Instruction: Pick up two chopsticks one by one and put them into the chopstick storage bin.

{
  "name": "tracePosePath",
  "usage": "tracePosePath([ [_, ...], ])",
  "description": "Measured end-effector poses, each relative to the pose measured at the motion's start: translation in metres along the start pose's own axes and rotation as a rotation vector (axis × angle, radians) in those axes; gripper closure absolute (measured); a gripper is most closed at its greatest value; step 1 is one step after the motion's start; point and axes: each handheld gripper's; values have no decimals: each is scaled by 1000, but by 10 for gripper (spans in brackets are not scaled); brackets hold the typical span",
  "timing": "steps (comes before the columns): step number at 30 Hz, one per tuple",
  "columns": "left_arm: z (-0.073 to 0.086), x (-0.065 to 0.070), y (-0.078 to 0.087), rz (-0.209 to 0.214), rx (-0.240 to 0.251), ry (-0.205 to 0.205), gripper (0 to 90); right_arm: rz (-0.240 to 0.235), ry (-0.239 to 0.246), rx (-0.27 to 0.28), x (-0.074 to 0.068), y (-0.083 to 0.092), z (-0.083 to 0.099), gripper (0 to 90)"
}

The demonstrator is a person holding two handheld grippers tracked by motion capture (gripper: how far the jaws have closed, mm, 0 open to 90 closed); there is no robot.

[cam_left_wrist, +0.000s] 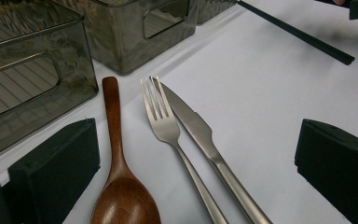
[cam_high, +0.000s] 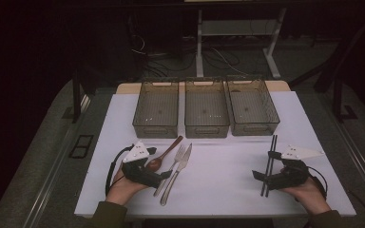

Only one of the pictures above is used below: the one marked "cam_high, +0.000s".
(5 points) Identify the right hand-held gripper cable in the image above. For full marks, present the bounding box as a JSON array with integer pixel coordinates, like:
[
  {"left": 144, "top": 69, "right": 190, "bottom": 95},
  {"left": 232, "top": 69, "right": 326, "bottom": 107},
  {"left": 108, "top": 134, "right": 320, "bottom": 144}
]
[{"left": 307, "top": 165, "right": 329, "bottom": 200}]

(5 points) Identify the person's right hand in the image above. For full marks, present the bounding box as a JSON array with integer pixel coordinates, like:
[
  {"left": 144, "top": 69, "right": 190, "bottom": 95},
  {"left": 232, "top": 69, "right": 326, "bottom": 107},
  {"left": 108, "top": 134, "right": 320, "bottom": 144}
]
[{"left": 279, "top": 177, "right": 332, "bottom": 217}]

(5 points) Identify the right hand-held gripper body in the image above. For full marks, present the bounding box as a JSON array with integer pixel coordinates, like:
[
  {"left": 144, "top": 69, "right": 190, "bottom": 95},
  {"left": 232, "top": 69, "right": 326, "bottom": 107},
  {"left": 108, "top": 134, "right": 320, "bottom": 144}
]
[{"left": 265, "top": 144, "right": 326, "bottom": 191}]

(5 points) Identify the left hand-held gripper cable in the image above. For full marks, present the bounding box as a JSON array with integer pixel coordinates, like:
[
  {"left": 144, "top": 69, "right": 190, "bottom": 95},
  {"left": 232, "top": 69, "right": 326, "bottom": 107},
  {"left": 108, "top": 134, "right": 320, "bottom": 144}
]
[{"left": 104, "top": 144, "right": 135, "bottom": 198}]

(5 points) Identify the silver metal fork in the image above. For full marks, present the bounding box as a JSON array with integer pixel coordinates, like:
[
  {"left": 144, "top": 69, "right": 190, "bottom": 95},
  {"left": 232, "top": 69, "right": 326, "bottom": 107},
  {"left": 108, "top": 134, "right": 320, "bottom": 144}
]
[{"left": 153, "top": 144, "right": 186, "bottom": 198}]

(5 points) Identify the clear brown plastic basket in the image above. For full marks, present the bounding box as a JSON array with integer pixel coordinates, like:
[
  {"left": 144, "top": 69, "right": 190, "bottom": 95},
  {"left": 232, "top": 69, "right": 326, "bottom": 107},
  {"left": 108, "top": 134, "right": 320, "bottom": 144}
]
[
  {"left": 183, "top": 79, "right": 231, "bottom": 140},
  {"left": 226, "top": 77, "right": 280, "bottom": 137},
  {"left": 132, "top": 80, "right": 180, "bottom": 140}
]

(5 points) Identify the person's left hand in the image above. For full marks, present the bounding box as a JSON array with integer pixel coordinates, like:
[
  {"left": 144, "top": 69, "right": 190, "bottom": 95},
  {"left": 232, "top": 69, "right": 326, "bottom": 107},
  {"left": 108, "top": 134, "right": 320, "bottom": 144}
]
[{"left": 105, "top": 169, "right": 148, "bottom": 207}]

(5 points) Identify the black metal stand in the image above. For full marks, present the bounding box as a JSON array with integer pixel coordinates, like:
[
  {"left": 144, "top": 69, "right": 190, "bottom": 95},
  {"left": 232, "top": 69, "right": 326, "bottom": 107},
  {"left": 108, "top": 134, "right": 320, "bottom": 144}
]
[
  {"left": 313, "top": 9, "right": 359, "bottom": 123},
  {"left": 61, "top": 67, "right": 91, "bottom": 124}
]

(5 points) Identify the white table cover board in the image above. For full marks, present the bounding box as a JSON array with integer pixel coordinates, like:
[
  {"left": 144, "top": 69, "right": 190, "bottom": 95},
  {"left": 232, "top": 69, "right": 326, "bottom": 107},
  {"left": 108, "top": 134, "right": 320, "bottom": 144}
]
[{"left": 74, "top": 89, "right": 357, "bottom": 219}]

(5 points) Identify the silver metal knife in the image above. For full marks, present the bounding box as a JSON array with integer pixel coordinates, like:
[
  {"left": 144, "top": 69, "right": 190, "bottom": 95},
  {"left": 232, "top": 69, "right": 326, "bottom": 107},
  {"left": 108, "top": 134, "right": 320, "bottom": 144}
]
[{"left": 160, "top": 142, "right": 193, "bottom": 207}]

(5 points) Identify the brown wooden spoon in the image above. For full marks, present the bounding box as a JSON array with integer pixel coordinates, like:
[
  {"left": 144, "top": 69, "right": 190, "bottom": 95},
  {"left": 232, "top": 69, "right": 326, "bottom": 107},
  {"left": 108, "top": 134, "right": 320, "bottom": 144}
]
[{"left": 145, "top": 135, "right": 184, "bottom": 174}]

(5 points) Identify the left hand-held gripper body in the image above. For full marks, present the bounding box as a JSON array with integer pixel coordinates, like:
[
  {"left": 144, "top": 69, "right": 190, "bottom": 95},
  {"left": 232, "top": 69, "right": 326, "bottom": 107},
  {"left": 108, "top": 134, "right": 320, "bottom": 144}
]
[{"left": 122, "top": 141, "right": 163, "bottom": 189}]

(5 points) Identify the tangle of floor cables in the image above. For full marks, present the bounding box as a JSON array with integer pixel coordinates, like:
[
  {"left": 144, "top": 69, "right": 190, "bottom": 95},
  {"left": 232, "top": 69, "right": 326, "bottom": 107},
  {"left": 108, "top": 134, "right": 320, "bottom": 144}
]
[{"left": 129, "top": 31, "right": 251, "bottom": 79}]

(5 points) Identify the white metal desk frame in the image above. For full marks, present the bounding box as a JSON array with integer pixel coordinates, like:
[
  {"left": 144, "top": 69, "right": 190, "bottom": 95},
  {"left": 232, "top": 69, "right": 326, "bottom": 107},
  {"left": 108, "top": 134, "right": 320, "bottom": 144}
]
[{"left": 195, "top": 8, "right": 288, "bottom": 80}]

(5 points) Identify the hand-held gripper cable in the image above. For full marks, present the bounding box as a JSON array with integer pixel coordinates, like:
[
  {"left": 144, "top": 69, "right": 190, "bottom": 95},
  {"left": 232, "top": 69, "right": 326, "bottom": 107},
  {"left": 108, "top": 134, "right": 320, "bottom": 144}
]
[
  {"left": 104, "top": 144, "right": 135, "bottom": 198},
  {"left": 307, "top": 165, "right": 329, "bottom": 200}
]

